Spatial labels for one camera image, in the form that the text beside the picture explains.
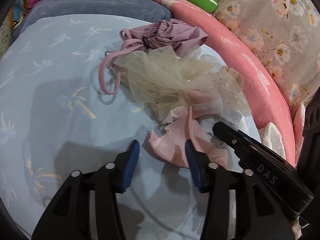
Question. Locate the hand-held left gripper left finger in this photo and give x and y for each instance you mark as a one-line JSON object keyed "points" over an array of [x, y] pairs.
{"points": [[131, 160]]}

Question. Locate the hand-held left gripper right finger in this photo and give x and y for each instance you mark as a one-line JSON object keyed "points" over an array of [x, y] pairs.
{"points": [[192, 162]]}

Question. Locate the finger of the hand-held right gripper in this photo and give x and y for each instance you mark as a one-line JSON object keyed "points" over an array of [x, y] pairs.
{"points": [[225, 135]]}

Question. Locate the pink cloth scrap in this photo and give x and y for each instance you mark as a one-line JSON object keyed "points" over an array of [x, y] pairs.
{"points": [[170, 142]]}

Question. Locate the beige tulle fabric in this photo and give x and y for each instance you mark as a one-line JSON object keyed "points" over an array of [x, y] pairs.
{"points": [[160, 80]]}

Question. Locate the pink blanket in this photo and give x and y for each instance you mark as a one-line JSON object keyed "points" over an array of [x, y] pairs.
{"points": [[250, 67]]}

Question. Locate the light blue palm-print sheet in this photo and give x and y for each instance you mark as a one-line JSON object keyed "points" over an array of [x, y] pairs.
{"points": [[50, 80]]}

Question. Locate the floral grey quilt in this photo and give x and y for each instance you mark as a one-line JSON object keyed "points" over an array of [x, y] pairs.
{"points": [[275, 30]]}

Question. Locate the blue-grey pillow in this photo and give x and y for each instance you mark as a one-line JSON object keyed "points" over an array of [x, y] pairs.
{"points": [[100, 5]]}

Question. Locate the speckled white mat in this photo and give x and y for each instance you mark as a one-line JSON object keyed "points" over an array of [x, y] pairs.
{"points": [[5, 40]]}

